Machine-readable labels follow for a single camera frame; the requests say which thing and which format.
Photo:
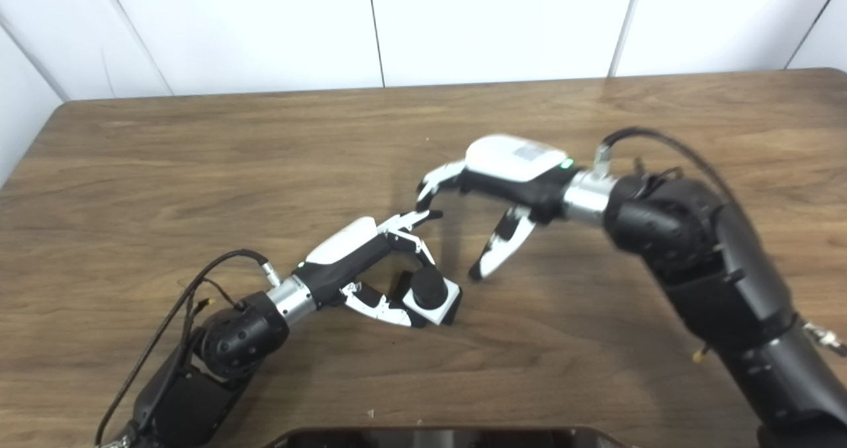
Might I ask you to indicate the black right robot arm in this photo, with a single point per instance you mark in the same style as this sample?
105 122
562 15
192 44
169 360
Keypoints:
701 263

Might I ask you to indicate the black robot torso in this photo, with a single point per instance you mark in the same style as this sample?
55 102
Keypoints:
450 438

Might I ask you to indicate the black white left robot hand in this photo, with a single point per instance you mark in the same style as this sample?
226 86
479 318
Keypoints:
344 249

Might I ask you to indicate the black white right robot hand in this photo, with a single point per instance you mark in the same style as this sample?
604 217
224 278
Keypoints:
509 163

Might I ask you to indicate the white square piece with hole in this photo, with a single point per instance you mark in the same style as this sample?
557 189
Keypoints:
446 306

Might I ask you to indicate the black peg with square base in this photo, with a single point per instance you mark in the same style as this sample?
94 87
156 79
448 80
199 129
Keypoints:
429 286

